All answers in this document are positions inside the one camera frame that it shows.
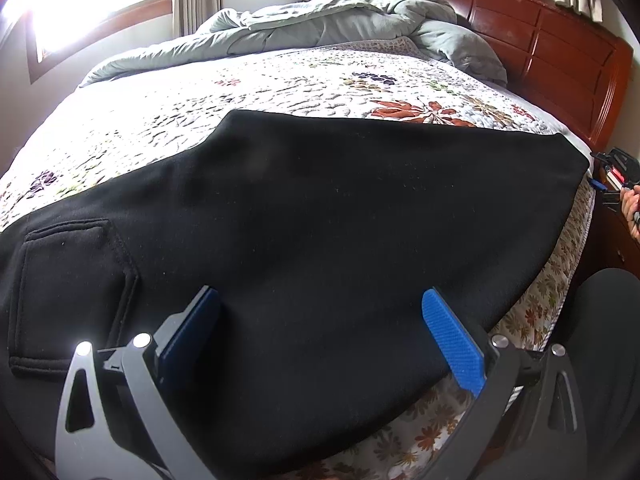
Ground black pants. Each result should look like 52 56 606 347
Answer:
1 110 589 478

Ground person's right hand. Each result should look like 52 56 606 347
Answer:
620 185 640 243

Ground red-brown wooden headboard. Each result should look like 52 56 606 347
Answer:
447 0 632 151

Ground floral quilted bedspread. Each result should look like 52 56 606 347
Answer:
1 39 594 479

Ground grey-green duvet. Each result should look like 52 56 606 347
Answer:
80 0 508 87

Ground wooden framed window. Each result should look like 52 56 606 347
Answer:
26 0 171 81

